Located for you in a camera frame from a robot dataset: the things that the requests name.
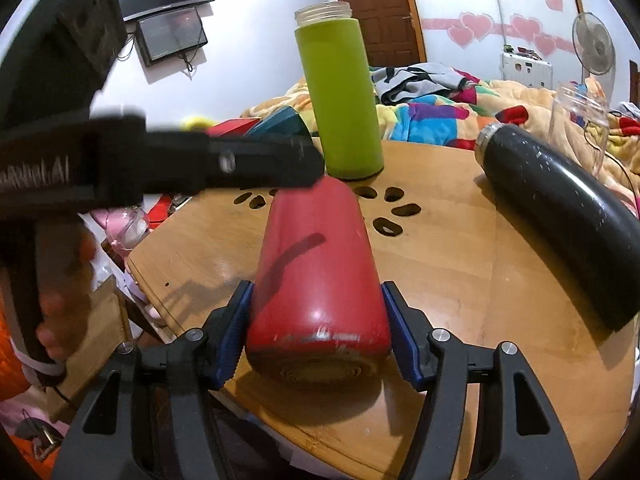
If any white suitcase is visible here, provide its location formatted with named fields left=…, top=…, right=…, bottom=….
left=501, top=52, right=553, bottom=90

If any colourful patchwork blanket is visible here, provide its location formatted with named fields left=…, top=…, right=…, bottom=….
left=242, top=66, right=640, bottom=201

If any black thermos bottle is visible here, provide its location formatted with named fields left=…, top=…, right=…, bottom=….
left=474, top=122, right=639, bottom=330

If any brown wooden door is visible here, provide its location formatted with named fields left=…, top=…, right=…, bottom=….
left=341, top=0, right=427, bottom=67

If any dark teal cup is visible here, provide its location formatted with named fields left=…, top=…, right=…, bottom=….
left=245, top=106, right=310, bottom=138

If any clear glass jar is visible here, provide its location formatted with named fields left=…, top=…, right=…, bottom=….
left=547, top=82, right=610, bottom=178

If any small wall monitor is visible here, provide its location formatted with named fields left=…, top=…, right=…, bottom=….
left=134, top=8, right=208, bottom=67

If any round wooden table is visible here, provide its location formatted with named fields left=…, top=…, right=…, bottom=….
left=128, top=142, right=638, bottom=479

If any green bottle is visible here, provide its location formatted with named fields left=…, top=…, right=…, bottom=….
left=295, top=1, right=384, bottom=181

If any person's left hand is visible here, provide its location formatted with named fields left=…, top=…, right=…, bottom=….
left=37, top=228, right=96, bottom=361

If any standing electric fan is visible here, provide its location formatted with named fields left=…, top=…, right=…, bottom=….
left=572, top=12, right=616, bottom=100

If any red gift box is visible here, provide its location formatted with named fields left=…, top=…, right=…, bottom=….
left=205, top=118, right=260, bottom=136

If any white sliding wardrobe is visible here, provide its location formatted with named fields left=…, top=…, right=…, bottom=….
left=416, top=0, right=582, bottom=84

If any grey black garment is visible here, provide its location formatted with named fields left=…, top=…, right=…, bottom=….
left=371, top=62, right=475, bottom=105

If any wooden headboard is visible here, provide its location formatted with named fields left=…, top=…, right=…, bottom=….
left=629, top=60, right=640, bottom=106

